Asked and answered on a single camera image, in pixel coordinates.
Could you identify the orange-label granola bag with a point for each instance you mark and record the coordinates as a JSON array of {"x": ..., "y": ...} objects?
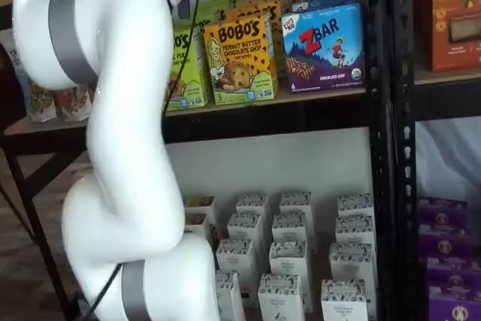
[{"x": 73, "y": 105}]

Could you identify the yellow-label granola box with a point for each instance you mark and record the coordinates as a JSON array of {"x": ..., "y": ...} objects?
[
  {"x": 195, "y": 225},
  {"x": 201, "y": 204}
]

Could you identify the black metal shelving unit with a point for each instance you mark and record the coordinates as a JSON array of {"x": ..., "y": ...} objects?
[
  {"x": 300, "y": 114},
  {"x": 406, "y": 148}
]

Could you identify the green Bobo's apple pie box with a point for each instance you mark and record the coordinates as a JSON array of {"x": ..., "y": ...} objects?
[
  {"x": 221, "y": 2},
  {"x": 191, "y": 84},
  {"x": 204, "y": 20}
]

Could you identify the white patterned pantry box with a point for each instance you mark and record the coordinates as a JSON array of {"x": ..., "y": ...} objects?
[
  {"x": 252, "y": 204},
  {"x": 351, "y": 262},
  {"x": 230, "y": 298},
  {"x": 355, "y": 204},
  {"x": 343, "y": 302},
  {"x": 280, "y": 298},
  {"x": 295, "y": 202},
  {"x": 235, "y": 261},
  {"x": 355, "y": 229},
  {"x": 289, "y": 229},
  {"x": 288, "y": 261},
  {"x": 245, "y": 225}
]

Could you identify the purple snack box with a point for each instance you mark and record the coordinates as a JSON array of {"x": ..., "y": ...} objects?
[
  {"x": 445, "y": 240},
  {"x": 454, "y": 306},
  {"x": 443, "y": 208},
  {"x": 454, "y": 272}
]

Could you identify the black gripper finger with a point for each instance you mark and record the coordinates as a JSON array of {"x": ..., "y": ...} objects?
[{"x": 183, "y": 9}]

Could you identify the white granola bag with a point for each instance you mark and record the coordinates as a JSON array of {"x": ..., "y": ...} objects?
[{"x": 41, "y": 103}]

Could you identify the large orange snack box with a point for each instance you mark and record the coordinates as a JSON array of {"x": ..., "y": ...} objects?
[{"x": 451, "y": 16}]

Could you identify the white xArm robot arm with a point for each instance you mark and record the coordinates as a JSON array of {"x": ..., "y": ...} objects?
[{"x": 124, "y": 110}]

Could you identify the white plastic sheet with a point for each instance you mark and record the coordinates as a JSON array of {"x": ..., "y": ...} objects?
[{"x": 447, "y": 155}]

